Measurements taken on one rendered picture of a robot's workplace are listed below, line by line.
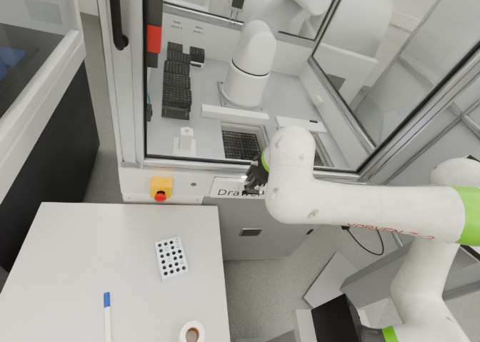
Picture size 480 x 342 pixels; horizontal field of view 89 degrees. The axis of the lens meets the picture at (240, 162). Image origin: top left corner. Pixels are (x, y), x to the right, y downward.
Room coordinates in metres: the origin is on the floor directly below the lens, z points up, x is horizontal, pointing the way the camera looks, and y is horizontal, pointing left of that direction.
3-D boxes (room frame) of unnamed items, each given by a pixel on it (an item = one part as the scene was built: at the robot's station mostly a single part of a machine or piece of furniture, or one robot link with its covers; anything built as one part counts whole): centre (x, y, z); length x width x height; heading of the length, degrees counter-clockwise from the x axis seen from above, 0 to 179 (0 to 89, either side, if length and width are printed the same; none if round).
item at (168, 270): (0.31, 0.09, 0.78); 0.12 x 0.08 x 0.04; 39
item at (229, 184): (0.64, -0.07, 0.87); 0.29 x 0.02 x 0.11; 114
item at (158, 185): (0.48, 0.22, 0.88); 0.07 x 0.05 x 0.07; 114
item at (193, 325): (0.13, -0.06, 0.78); 0.07 x 0.07 x 0.04
